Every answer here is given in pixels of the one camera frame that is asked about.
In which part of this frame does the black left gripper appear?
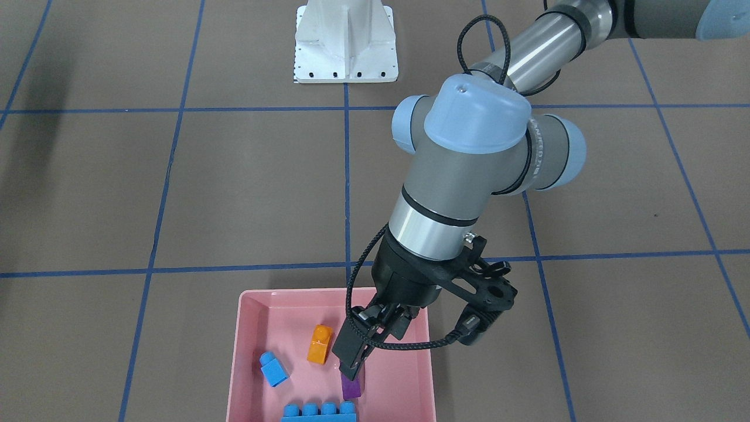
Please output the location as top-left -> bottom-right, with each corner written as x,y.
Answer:
332,227 -> 518,382

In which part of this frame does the orange block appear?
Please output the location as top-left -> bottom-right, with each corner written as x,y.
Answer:
306,324 -> 334,365

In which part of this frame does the purple block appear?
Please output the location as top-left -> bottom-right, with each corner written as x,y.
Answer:
340,374 -> 363,401

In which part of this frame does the long blue stud block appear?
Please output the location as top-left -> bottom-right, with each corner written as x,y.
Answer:
279,401 -> 359,421

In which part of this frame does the small blue block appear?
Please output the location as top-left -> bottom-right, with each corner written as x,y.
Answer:
259,350 -> 289,388

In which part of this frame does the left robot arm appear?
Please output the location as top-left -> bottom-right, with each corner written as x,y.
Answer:
332,1 -> 748,381

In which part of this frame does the pink plastic box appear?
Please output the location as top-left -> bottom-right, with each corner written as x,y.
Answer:
227,288 -> 437,421

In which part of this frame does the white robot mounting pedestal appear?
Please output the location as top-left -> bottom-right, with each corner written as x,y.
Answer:
293,1 -> 399,84

